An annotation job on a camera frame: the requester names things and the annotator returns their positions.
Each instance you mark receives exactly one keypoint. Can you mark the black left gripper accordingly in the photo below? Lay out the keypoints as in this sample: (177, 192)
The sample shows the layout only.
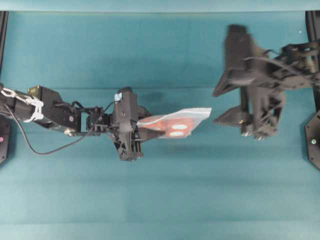
(124, 133)

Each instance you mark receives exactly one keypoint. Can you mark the clear zip bag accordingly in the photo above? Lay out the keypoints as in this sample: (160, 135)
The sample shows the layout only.
(191, 117)

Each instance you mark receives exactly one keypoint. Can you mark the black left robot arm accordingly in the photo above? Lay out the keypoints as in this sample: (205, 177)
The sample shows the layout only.
(46, 108)

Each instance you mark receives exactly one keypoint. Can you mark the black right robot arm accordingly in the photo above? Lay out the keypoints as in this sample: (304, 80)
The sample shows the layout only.
(299, 64)

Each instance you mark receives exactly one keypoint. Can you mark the white cable tie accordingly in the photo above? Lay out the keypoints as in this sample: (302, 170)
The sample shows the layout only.
(25, 107)

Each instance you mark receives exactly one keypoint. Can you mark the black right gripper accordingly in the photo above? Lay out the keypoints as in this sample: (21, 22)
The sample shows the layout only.
(260, 82)

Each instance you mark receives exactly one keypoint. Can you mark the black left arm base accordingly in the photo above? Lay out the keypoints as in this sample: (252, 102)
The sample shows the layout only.
(5, 133)

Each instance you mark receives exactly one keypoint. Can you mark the black left frame post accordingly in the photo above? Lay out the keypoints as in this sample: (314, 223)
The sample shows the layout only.
(4, 15)

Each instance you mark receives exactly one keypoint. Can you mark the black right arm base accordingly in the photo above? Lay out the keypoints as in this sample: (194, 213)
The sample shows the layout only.
(312, 134)

